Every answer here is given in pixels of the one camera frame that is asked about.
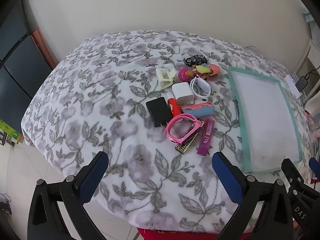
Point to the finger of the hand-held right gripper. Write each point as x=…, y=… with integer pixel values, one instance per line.
x=314, y=166
x=291, y=172

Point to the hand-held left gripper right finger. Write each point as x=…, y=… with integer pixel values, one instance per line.
x=227, y=177

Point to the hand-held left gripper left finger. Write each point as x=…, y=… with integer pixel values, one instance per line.
x=92, y=177

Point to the purple rectangular packet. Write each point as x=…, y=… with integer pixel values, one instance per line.
x=206, y=137

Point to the gold patterned lighter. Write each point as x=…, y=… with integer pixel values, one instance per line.
x=183, y=147

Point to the white tray with green rim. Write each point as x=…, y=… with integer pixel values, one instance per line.
x=265, y=115

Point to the red toothpaste tube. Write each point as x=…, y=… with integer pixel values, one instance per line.
x=173, y=107

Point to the black charger plug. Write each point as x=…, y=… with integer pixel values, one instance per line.
x=157, y=111

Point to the white charger plug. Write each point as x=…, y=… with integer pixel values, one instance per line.
x=181, y=92

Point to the orange and yellow toy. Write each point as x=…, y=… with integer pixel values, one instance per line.
x=215, y=69

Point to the pink puppy toy figure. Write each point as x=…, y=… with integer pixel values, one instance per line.
x=183, y=75

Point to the cream hair claw clip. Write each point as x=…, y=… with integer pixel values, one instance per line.
x=170, y=73

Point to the floral grey white blanket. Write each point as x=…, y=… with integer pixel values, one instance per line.
x=100, y=105

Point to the red stool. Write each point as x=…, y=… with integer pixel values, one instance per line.
x=175, y=235

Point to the grey power bank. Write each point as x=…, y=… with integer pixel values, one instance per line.
x=301, y=83

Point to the white power strip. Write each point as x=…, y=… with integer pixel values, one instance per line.
x=291, y=82

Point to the green box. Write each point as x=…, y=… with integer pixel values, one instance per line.
x=7, y=130

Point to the white shelf unit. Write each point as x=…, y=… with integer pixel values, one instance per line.
x=313, y=52

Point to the black toy car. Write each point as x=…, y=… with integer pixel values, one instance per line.
x=196, y=60

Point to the dark cabinet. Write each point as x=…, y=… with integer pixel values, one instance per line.
x=15, y=80

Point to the brown board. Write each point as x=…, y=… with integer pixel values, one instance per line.
x=41, y=45

